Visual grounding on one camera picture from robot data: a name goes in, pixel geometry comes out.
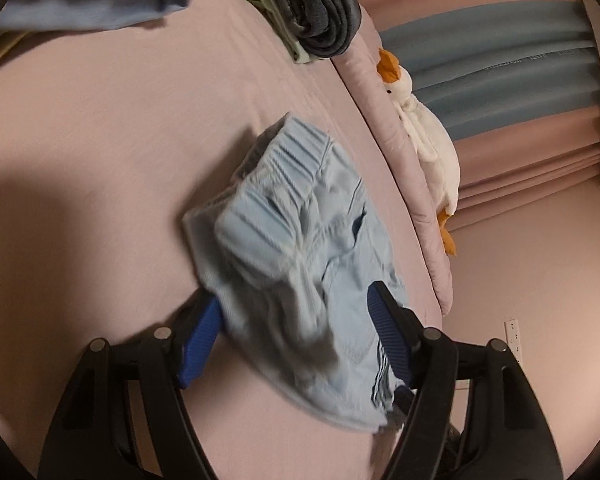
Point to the dark grey folded clothes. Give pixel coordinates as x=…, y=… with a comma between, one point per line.
x=325, y=5

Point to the light green folded clothes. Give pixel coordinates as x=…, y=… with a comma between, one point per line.
x=280, y=25

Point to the pink duvet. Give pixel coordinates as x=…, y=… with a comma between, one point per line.
x=400, y=160

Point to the white duck plush toy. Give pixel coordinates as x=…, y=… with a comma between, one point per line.
x=430, y=150

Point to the light blue pants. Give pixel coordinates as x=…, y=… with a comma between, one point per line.
x=300, y=260

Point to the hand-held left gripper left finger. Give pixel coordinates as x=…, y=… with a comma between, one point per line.
x=200, y=341

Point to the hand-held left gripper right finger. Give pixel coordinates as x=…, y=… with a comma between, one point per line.
x=387, y=336

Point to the pink bed sheet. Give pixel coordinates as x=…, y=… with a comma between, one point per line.
x=105, y=185

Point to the white wall socket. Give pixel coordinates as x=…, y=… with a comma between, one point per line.
x=514, y=340

